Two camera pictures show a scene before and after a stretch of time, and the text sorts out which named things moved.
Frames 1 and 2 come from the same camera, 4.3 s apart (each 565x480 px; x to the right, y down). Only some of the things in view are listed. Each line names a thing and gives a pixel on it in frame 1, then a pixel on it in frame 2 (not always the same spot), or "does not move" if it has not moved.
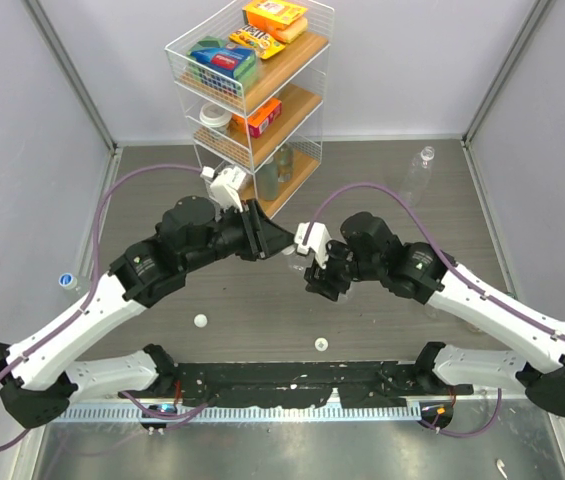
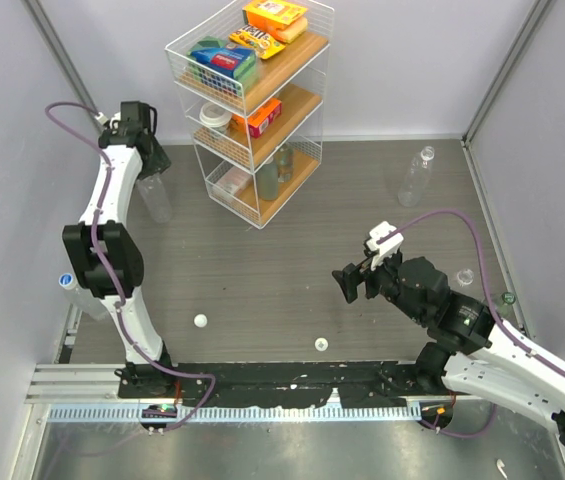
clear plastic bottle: [297, 262] → [156, 198]
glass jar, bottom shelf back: [284, 156] does not move
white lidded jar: [217, 117] does not move
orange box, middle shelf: [260, 120] does not move
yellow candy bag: [251, 36] does not move
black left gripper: [264, 236] → [159, 161]
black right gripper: [322, 281] → [351, 276]
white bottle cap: [200, 320] does not move
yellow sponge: [292, 30] does not move
